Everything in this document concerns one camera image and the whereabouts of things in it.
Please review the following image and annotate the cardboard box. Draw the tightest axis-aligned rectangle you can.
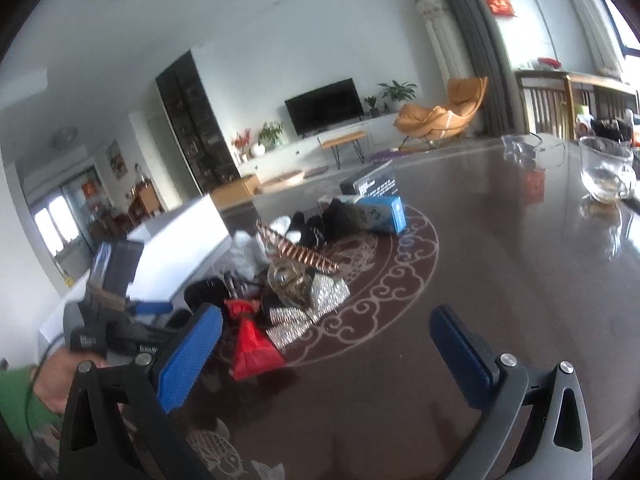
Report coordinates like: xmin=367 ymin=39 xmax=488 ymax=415
xmin=209 ymin=174 xmax=261 ymax=211

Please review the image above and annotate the brown striped feather item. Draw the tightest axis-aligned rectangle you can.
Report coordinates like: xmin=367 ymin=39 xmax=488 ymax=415
xmin=255 ymin=220 xmax=341 ymax=273

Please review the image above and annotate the black bag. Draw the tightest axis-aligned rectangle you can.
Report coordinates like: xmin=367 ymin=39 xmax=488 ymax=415
xmin=590 ymin=117 xmax=633 ymax=143

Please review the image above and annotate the framed wall picture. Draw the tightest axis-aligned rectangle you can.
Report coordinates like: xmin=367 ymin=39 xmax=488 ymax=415
xmin=105 ymin=140 xmax=126 ymax=181

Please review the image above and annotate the person's left forearm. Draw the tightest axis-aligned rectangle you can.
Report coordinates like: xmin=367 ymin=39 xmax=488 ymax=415
xmin=0 ymin=365 xmax=63 ymax=442

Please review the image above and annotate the flat screen television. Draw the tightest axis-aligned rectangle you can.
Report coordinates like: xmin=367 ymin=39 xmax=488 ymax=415
xmin=284 ymin=78 xmax=365 ymax=137

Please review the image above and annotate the silver glitter cloth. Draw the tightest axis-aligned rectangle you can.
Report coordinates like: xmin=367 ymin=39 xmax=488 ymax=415
xmin=307 ymin=277 xmax=351 ymax=311

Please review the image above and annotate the large green potted plant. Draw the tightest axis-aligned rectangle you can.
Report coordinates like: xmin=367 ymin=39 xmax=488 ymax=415
xmin=378 ymin=80 xmax=418 ymax=111

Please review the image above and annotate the black pouch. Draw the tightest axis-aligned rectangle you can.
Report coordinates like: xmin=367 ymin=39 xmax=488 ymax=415
xmin=184 ymin=277 xmax=228 ymax=321

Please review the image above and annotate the wooden bench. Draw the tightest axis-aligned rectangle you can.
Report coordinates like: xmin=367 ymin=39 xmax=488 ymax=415
xmin=319 ymin=130 xmax=368 ymax=170

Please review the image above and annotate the blue carton box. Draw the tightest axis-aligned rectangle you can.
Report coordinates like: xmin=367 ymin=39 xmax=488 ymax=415
xmin=350 ymin=195 xmax=407 ymax=235

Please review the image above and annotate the white standing air conditioner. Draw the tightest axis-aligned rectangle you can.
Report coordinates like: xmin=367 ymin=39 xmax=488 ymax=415
xmin=416 ymin=0 xmax=463 ymax=91

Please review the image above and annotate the grey curtain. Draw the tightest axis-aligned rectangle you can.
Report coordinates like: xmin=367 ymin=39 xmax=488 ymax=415
xmin=420 ymin=0 xmax=516 ymax=136

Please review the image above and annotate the red mesh pouch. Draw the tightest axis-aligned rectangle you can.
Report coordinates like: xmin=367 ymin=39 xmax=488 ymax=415
xmin=222 ymin=299 xmax=286 ymax=381

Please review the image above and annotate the wooden chair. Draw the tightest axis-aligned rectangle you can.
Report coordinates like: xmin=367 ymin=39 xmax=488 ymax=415
xmin=515 ymin=70 xmax=576 ymax=141
xmin=570 ymin=73 xmax=640 ymax=126

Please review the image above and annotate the glass cup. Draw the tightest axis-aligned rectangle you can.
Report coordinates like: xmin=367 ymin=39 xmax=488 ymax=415
xmin=579 ymin=136 xmax=638 ymax=205

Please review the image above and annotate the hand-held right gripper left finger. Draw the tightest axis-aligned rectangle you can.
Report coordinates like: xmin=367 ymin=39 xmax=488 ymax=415
xmin=59 ymin=304 xmax=223 ymax=480

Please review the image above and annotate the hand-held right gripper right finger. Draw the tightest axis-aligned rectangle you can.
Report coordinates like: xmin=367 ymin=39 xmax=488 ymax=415
xmin=430 ymin=305 xmax=593 ymax=480

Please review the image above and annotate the white knitted sock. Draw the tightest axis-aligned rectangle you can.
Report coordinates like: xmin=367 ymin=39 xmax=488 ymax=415
xmin=230 ymin=230 xmax=271 ymax=281
xmin=270 ymin=216 xmax=301 ymax=243

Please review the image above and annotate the clear glass tray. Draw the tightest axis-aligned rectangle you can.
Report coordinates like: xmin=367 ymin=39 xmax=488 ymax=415
xmin=501 ymin=134 xmax=543 ymax=166

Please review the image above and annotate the dark display cabinet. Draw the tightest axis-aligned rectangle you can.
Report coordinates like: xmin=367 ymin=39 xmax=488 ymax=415
xmin=155 ymin=50 xmax=242 ymax=196

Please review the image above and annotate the black sock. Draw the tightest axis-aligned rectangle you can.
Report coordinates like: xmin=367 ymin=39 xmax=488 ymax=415
xmin=287 ymin=211 xmax=331 ymax=250

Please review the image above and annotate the round glass jar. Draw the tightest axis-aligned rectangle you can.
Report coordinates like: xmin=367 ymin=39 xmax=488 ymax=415
xmin=267 ymin=259 xmax=313 ymax=308

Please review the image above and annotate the white storage box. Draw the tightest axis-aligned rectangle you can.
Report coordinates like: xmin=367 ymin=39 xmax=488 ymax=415
xmin=40 ymin=194 xmax=233 ymax=343

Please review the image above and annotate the orange lounge chair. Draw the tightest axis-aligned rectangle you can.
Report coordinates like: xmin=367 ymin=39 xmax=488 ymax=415
xmin=393 ymin=76 xmax=489 ymax=151

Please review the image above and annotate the black printed box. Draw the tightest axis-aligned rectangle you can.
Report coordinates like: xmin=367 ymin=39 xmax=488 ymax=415
xmin=340 ymin=162 xmax=398 ymax=198

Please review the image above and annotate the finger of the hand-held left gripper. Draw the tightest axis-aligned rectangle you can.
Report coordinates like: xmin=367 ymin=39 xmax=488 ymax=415
xmin=127 ymin=300 xmax=175 ymax=318
xmin=107 ymin=316 xmax=193 ymax=358

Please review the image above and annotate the red flower bouquet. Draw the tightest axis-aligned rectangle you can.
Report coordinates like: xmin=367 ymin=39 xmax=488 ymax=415
xmin=231 ymin=129 xmax=253 ymax=163

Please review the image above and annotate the dark patterned wooden desk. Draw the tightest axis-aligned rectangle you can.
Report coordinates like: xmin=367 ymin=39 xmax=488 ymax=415
xmin=120 ymin=132 xmax=640 ymax=480

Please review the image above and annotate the person's left hand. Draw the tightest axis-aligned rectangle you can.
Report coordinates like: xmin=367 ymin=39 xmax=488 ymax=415
xmin=32 ymin=347 xmax=82 ymax=415

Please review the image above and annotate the green leafy potted plant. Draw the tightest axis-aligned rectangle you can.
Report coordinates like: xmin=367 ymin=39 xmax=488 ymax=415
xmin=257 ymin=120 xmax=285 ymax=150

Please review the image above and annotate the wooden side cabinet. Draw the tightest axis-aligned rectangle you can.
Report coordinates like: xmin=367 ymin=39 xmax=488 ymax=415
xmin=127 ymin=180 xmax=166 ymax=226

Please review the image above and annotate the white television cabinet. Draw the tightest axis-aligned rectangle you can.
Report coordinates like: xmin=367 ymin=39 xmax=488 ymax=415
xmin=235 ymin=112 xmax=401 ymax=176

